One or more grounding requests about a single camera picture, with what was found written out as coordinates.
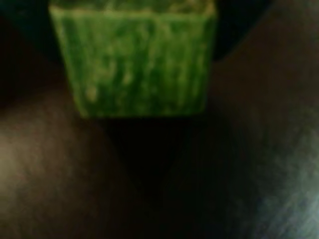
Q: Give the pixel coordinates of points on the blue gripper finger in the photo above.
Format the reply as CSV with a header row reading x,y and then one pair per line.
x,y
234,25

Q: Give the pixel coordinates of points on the green square block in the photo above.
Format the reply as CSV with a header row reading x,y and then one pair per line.
x,y
134,67

